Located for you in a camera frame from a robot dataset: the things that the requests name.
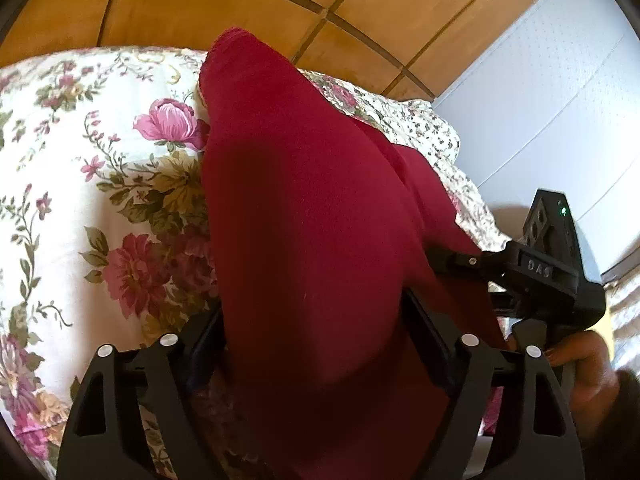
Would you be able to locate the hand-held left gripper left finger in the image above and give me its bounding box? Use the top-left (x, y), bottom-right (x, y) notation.
top-left (56, 305), bottom-right (236, 480)

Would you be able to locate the white ribbed blanket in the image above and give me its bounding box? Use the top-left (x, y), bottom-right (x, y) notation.
top-left (599, 267), bottom-right (640, 378)

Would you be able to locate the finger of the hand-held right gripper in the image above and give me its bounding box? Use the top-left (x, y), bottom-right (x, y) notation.
top-left (425, 246), bottom-right (507, 282)

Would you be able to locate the floral rose bedsheet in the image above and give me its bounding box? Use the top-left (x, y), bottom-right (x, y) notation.
top-left (0, 46), bottom-right (507, 480)

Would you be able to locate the person's right forearm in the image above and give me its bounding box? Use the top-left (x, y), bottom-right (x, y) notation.
top-left (592, 369), bottom-right (640, 458)

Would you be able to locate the wooden panelled headboard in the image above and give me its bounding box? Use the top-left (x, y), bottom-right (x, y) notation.
top-left (0, 0), bottom-right (576, 103)

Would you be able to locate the person's right hand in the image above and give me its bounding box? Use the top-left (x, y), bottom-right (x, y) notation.
top-left (504, 330), bottom-right (620, 457)

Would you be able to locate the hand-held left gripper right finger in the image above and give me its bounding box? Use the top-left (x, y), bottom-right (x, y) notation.
top-left (400, 287), bottom-right (585, 480)

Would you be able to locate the dark red garment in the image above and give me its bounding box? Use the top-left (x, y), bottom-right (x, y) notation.
top-left (198, 26), bottom-right (512, 480)

